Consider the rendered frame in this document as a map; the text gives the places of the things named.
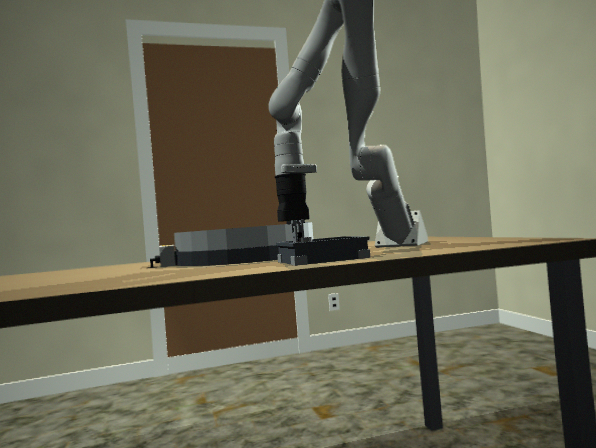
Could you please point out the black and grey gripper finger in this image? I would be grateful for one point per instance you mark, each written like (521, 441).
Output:
(301, 228)
(294, 230)

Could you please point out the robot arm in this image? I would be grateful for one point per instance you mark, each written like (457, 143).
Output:
(361, 92)

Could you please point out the red and green divided tray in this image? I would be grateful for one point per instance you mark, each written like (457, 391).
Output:
(324, 250)

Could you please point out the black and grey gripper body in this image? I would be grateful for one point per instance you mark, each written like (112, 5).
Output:
(291, 186)

